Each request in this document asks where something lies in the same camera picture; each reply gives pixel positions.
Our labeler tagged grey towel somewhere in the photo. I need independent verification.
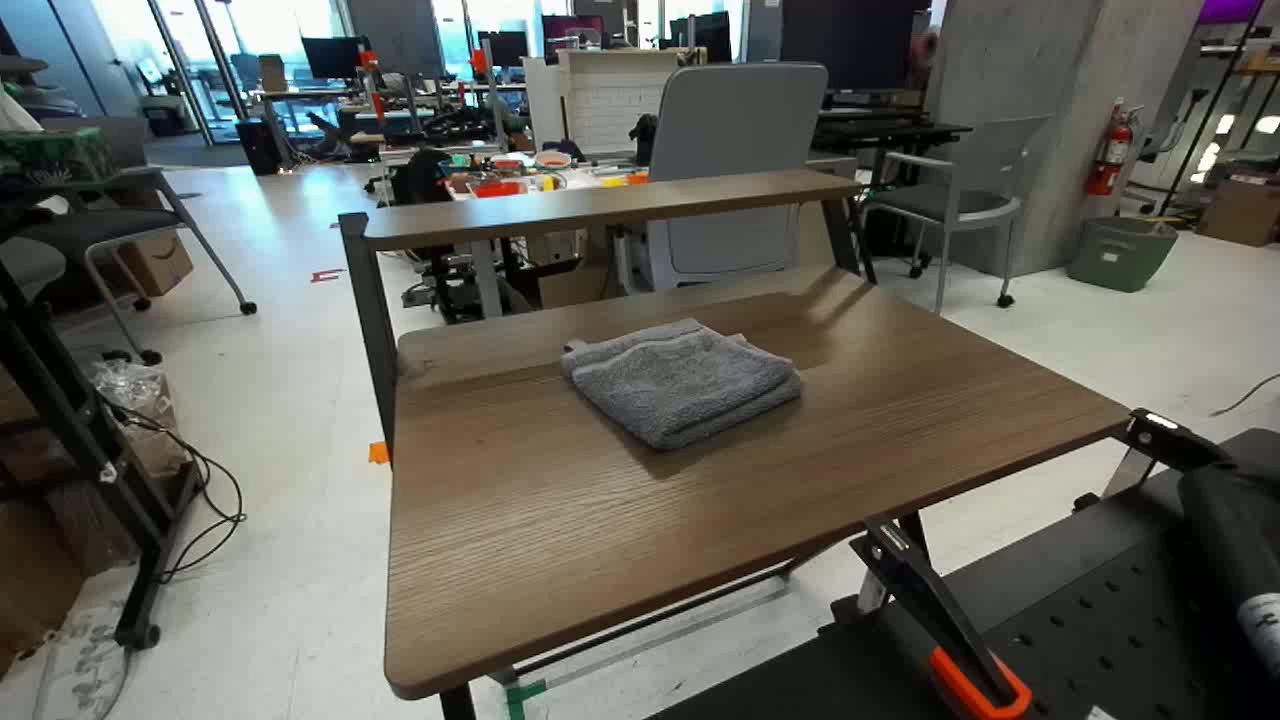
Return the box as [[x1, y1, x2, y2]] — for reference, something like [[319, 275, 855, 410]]
[[556, 317, 809, 451]]

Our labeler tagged wooden desk raised shelf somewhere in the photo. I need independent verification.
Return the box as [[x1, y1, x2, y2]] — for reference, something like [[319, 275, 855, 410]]
[[337, 163, 881, 451]]

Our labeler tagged white cluttered work table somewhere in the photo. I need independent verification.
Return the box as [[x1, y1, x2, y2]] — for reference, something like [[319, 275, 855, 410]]
[[436, 138, 655, 208]]

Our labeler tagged grey office chair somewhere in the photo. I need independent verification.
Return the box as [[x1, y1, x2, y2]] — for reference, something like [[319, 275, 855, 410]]
[[642, 58, 831, 295]]

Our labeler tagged grey chair with armrests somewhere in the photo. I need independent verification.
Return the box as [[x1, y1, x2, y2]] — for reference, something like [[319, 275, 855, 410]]
[[855, 116, 1052, 317]]

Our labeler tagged black computer monitor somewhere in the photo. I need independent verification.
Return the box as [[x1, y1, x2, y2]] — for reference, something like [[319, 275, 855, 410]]
[[298, 32, 367, 83]]

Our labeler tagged green plastic bin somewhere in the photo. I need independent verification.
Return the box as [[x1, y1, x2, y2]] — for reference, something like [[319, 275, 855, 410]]
[[1066, 211, 1184, 295]]

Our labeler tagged red fire extinguisher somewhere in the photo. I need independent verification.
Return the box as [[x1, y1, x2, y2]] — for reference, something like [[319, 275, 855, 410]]
[[1084, 97, 1146, 202]]

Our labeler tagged black bar clamp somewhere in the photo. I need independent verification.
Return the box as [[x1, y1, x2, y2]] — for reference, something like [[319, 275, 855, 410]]
[[1074, 409, 1241, 514]]

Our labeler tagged cardboard box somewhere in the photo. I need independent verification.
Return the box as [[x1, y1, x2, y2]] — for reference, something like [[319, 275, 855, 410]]
[[1195, 174, 1280, 250]]

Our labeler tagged orange handled bar clamp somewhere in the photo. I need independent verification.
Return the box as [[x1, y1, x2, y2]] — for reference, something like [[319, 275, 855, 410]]
[[848, 519, 1039, 720]]

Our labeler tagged black floor cable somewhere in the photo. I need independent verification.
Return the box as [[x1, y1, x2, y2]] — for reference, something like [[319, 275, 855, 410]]
[[157, 429, 253, 584]]

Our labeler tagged black metal rack frame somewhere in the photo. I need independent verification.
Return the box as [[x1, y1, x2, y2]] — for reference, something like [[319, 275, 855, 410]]
[[0, 260, 194, 655]]

